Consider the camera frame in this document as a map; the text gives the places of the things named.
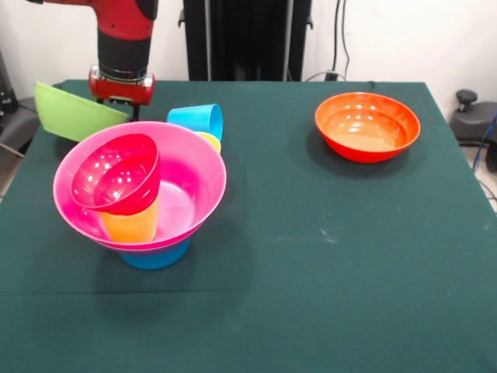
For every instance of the orange-yellow cup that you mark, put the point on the orange-yellow cup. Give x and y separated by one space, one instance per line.
213 141

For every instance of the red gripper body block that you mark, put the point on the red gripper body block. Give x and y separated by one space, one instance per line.
120 91

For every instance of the large green bowl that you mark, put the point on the large green bowl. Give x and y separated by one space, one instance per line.
70 116

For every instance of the blue bowl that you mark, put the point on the blue bowl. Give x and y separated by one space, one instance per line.
155 260

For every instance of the large pink bowl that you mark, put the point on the large pink bowl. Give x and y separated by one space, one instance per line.
194 171

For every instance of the dark green table cloth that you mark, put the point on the dark green table cloth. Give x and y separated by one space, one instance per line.
248 318

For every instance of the blue cup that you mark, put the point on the blue cup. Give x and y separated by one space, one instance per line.
194 116

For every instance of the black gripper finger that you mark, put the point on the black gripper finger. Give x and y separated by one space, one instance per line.
136 113

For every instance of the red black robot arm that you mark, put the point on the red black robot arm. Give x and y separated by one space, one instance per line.
124 46

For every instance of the small pink-red bowl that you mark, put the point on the small pink-red bowl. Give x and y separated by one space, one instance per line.
116 175

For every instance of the pale yellow translucent cup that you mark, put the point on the pale yellow translucent cup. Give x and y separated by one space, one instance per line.
132 227

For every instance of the orange bowl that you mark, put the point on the orange bowl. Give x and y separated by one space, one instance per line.
365 132

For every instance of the black grey floor stand base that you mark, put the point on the black grey floor stand base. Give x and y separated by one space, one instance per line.
473 120
19 120

